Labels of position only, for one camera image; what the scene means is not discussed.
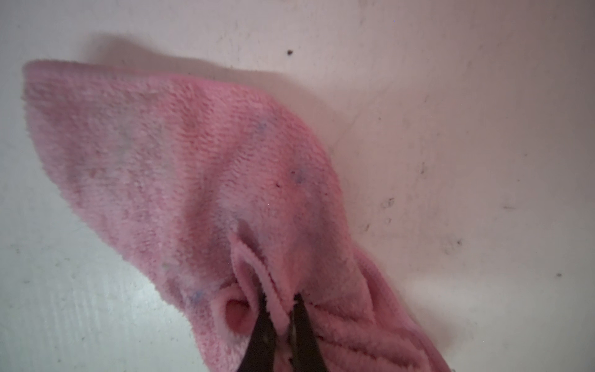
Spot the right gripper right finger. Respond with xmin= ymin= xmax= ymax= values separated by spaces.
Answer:
xmin=290 ymin=294 xmax=328 ymax=372

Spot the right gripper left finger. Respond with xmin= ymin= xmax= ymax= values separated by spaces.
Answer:
xmin=237 ymin=294 xmax=277 ymax=372

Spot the pink microfibre cloth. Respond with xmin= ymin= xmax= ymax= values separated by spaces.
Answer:
xmin=23 ymin=60 xmax=449 ymax=371

